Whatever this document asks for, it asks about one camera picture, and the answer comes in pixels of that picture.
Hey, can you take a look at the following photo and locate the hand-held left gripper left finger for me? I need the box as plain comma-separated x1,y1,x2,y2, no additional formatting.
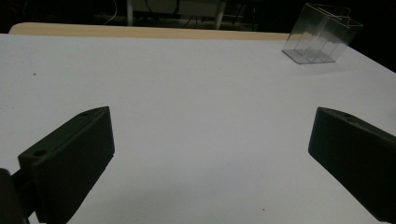
17,105,116,224

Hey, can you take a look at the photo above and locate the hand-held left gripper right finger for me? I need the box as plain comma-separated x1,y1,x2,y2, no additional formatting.
307,106,396,224

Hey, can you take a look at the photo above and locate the clear plastic box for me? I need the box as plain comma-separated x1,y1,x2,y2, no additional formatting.
281,3,364,65

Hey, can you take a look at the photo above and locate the white cable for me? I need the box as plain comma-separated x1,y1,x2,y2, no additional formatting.
104,0,119,26

